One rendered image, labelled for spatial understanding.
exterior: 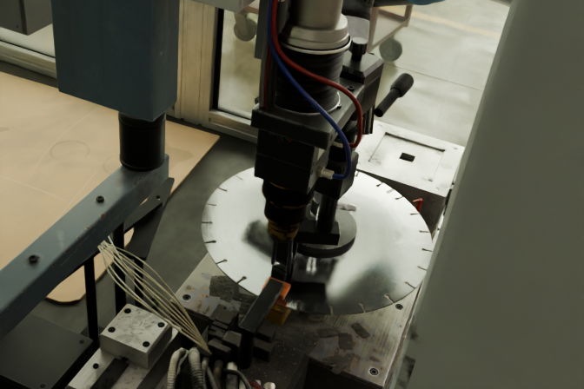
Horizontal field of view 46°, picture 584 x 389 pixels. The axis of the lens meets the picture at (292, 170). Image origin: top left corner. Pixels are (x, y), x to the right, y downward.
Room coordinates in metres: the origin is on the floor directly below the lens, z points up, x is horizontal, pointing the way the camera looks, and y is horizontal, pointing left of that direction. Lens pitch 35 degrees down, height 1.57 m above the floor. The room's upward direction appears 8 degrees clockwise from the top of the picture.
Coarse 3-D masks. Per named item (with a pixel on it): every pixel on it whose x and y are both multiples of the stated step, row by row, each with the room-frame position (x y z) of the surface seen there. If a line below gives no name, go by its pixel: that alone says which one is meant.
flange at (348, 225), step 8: (312, 216) 0.76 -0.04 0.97; (336, 216) 0.78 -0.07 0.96; (344, 216) 0.79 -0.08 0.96; (352, 216) 0.79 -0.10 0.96; (344, 224) 0.77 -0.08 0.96; (352, 224) 0.77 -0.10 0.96; (344, 232) 0.75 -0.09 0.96; (352, 232) 0.76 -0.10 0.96; (344, 240) 0.74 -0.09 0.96; (352, 240) 0.74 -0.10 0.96; (304, 248) 0.71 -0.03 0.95; (312, 248) 0.71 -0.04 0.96; (320, 248) 0.71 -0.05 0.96; (328, 248) 0.71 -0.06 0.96; (336, 248) 0.72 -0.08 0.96; (344, 248) 0.73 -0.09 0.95
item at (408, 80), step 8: (400, 80) 0.72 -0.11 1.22; (408, 80) 0.73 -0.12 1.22; (392, 88) 0.71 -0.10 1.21; (400, 88) 0.71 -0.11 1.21; (408, 88) 0.72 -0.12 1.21; (392, 96) 0.70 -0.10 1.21; (400, 96) 0.71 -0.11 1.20; (384, 104) 0.68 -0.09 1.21; (392, 104) 0.69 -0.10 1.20; (376, 112) 0.67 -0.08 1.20; (384, 112) 0.67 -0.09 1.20
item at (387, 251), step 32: (224, 192) 0.82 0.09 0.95; (256, 192) 0.83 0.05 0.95; (352, 192) 0.86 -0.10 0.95; (384, 192) 0.88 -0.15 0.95; (224, 224) 0.74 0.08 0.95; (256, 224) 0.75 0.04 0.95; (384, 224) 0.80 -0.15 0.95; (416, 224) 0.81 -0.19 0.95; (224, 256) 0.68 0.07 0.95; (256, 256) 0.69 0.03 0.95; (320, 256) 0.71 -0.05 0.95; (352, 256) 0.72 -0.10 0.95; (384, 256) 0.72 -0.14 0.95; (416, 256) 0.73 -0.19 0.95; (256, 288) 0.63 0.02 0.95; (320, 288) 0.64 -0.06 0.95; (352, 288) 0.65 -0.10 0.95; (384, 288) 0.66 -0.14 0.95
